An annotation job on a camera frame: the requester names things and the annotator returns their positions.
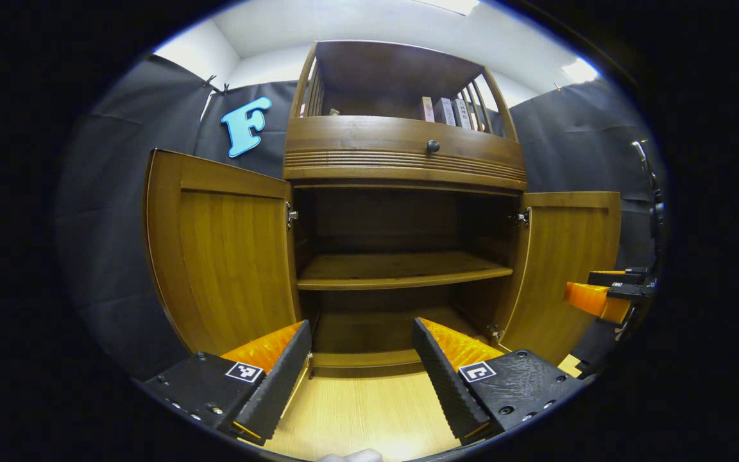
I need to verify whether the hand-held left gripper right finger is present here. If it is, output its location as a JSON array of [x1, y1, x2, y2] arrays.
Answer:
[[412, 316, 587, 445]]

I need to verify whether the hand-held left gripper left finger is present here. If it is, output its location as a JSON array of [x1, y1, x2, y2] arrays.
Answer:
[[144, 320, 313, 445]]

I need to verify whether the wooden shoe cabinet door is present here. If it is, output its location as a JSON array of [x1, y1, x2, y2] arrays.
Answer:
[[144, 149, 302, 357], [495, 191, 622, 366]]

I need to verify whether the wooden double-door shoe cabinet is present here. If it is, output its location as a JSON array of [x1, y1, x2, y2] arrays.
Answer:
[[283, 40, 528, 379]]

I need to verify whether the wooden cabinet drawer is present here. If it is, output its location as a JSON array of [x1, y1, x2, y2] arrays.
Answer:
[[283, 115, 528, 191]]

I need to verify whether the wooden inner shelf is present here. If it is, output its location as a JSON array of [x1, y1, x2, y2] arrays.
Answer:
[[297, 251, 514, 291]]

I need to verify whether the black backdrop cloth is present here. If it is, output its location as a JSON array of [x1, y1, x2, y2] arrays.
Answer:
[[55, 55, 668, 379]]

